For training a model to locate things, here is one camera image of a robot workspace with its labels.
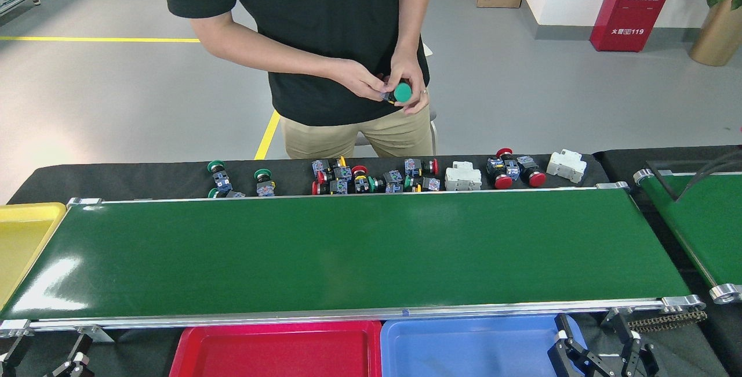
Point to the person's right hand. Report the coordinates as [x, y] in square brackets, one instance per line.
[359, 78]

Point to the black guide frame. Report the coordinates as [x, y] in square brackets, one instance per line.
[675, 196]

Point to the yellow plastic tray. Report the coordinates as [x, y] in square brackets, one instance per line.
[23, 238]

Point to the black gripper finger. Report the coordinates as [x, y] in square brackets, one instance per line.
[78, 359]
[565, 348]
[11, 359]
[635, 354]

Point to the person's right forearm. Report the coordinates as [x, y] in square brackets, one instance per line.
[266, 49]

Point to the white circuit breaker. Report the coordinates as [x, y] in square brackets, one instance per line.
[567, 165]
[462, 178]

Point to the potted plant in gold pot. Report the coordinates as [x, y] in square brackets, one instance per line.
[719, 35]

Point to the green conveyor belt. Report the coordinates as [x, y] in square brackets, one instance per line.
[713, 232]
[348, 249]

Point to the person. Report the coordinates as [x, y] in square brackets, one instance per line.
[324, 17]

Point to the person's left hand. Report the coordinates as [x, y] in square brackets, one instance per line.
[417, 75]

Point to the red fire extinguisher cabinet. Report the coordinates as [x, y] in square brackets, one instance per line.
[632, 11]

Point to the person's left forearm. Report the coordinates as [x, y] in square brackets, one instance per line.
[413, 11]

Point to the red plastic tray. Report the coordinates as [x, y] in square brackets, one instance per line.
[278, 354]

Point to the blue plastic tray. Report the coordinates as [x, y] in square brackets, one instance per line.
[464, 348]

